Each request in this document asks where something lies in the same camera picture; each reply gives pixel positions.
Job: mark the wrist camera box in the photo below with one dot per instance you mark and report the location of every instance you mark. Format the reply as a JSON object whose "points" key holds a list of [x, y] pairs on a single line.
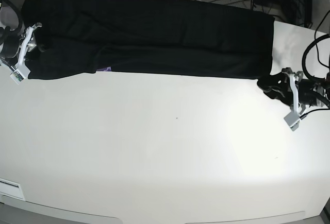
{"points": [[293, 120], [19, 75]]}

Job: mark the white label plate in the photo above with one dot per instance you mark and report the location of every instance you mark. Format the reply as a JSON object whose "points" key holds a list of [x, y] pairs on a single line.
{"points": [[11, 189]]}

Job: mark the black T-shirt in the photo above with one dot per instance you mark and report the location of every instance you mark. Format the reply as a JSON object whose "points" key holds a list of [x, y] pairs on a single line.
{"points": [[171, 37]]}

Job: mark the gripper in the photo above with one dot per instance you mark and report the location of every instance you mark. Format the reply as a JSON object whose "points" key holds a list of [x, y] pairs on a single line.
{"points": [[13, 45], [308, 93]]}

